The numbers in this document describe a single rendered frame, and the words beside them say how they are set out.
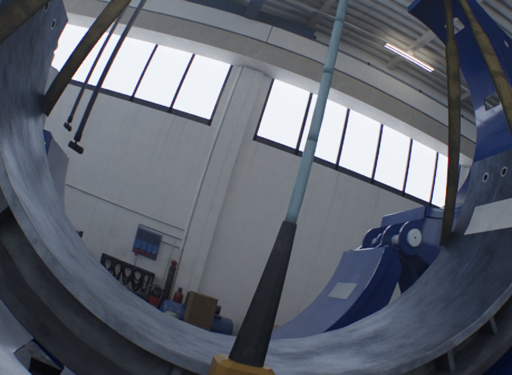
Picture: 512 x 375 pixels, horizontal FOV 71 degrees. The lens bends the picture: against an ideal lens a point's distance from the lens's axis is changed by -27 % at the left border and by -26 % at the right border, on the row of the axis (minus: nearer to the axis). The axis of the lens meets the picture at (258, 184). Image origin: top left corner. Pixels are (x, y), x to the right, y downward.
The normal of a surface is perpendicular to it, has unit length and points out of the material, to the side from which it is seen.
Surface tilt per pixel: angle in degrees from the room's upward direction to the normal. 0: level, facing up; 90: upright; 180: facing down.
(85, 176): 90
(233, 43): 90
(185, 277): 90
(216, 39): 90
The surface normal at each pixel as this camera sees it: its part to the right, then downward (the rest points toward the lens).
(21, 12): 0.45, -0.19
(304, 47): 0.22, -0.15
